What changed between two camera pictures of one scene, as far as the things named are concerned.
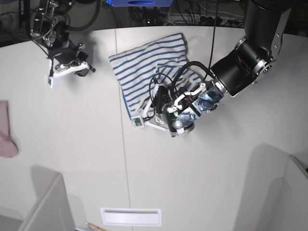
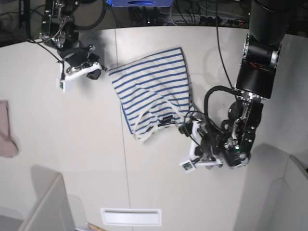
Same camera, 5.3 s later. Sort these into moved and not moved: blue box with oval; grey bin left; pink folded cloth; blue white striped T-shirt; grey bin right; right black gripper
Moved: right black gripper; blue white striped T-shirt
Not moved: blue box with oval; grey bin left; pink folded cloth; grey bin right
